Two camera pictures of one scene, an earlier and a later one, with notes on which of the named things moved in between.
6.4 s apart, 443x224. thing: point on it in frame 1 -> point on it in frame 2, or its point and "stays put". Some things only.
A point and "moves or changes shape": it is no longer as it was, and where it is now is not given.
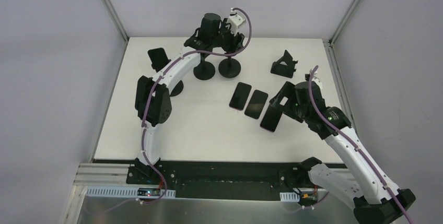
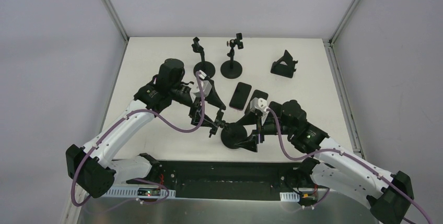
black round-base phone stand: (205, 70) stays put
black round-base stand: (230, 68) stays put
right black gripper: (289, 99) -> (258, 125)
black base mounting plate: (224, 180) stays put
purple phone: (240, 96) stays put
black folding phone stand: (285, 67) stays put
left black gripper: (230, 41) -> (199, 104)
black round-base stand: (177, 89) moves or changes shape
